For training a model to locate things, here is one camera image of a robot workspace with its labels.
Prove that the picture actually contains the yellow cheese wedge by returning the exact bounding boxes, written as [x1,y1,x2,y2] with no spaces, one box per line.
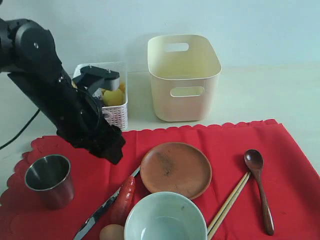
[118,82,126,93]

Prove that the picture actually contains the steel table knife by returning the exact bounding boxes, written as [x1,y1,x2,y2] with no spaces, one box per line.
[73,166,140,240]

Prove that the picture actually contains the stainless steel cup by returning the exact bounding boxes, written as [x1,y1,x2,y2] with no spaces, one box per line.
[24,154,75,210]

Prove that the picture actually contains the cream plastic bin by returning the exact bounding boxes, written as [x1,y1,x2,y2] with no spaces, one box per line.
[147,34,222,122]

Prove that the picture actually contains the dark wooden spoon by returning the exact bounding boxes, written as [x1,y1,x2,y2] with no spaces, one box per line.
[244,149,275,236]

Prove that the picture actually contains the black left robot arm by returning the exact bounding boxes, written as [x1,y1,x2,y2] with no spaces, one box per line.
[0,18,125,164]

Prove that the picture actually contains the right bamboo chopstick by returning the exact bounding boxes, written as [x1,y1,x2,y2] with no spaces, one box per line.
[207,173,251,240]

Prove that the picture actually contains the red sausage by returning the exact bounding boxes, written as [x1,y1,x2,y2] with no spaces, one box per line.
[109,176,136,226]

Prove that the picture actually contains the brown egg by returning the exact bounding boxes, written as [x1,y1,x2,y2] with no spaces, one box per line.
[99,224,124,240]

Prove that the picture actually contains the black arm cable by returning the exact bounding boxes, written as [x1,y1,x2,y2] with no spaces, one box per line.
[0,108,41,151]

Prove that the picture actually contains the brown wooden plate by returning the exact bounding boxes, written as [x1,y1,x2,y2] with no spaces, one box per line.
[140,142,213,200]

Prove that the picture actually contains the yellow lemon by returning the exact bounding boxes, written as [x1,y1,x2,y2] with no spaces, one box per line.
[102,89,124,107]

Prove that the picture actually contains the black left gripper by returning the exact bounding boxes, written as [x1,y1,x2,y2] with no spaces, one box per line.
[55,65,126,165]

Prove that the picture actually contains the white perforated plastic basket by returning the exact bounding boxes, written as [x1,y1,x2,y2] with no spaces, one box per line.
[73,61,128,131]

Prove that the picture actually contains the pale green ceramic bowl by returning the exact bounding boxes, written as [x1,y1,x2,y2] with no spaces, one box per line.
[124,191,207,240]

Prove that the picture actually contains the red scalloped table cloth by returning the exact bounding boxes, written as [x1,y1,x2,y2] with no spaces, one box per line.
[0,119,320,240]

